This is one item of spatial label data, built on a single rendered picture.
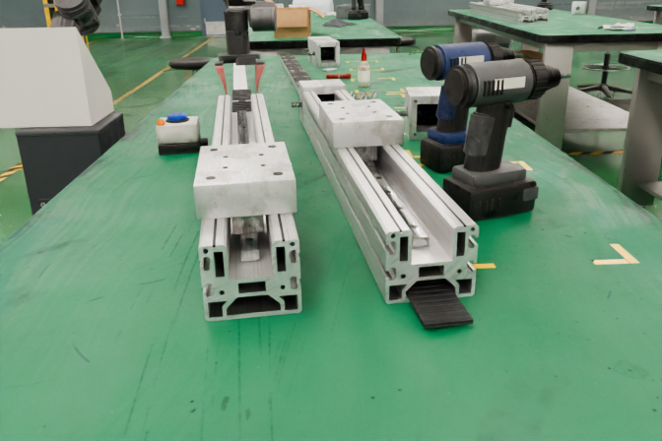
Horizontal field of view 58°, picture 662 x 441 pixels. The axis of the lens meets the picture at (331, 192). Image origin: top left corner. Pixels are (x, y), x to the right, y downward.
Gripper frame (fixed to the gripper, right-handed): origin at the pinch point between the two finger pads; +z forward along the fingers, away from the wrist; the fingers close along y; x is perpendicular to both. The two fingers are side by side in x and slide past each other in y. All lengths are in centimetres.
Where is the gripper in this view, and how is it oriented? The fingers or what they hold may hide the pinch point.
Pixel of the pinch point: (241, 90)
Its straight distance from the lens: 157.3
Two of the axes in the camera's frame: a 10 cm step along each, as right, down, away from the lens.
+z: 0.3, 9.4, 3.4
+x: -2.0, -3.3, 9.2
